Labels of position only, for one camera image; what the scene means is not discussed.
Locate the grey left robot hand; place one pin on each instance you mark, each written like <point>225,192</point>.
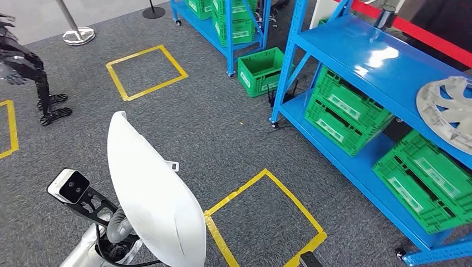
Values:
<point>121,226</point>

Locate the white plastic car part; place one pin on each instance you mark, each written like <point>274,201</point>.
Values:
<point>155,206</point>

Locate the black robot body part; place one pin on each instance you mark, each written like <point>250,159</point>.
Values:
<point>311,261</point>

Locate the yellow floor tape square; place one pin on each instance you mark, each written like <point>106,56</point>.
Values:
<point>220,236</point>
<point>156,87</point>

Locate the black silver humanoid robot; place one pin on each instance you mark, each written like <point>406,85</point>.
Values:
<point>25,66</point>

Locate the open green plastic crate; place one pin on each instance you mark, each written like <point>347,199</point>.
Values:
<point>258,84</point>

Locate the black wifi router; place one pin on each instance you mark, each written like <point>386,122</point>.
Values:
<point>285,98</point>

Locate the blue metal shelving rack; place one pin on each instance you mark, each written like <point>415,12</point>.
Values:
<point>332,40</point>
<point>229,44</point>

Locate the black office chair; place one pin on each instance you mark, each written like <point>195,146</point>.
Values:
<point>274,16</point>

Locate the white desk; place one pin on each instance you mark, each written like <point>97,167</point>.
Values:
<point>320,9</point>

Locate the silver wheel hubcap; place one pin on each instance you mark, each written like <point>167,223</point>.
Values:
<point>431,107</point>

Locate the red barrier belt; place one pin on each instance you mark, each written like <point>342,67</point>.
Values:
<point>435,42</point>

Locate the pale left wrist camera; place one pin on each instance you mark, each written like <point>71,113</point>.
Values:
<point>70,186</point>

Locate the chrome stanchion post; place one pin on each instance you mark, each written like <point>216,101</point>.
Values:
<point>79,37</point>

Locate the black stanchion post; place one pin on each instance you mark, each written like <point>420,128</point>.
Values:
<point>154,14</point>

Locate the black barrier post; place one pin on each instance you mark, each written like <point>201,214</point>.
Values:
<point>385,16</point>

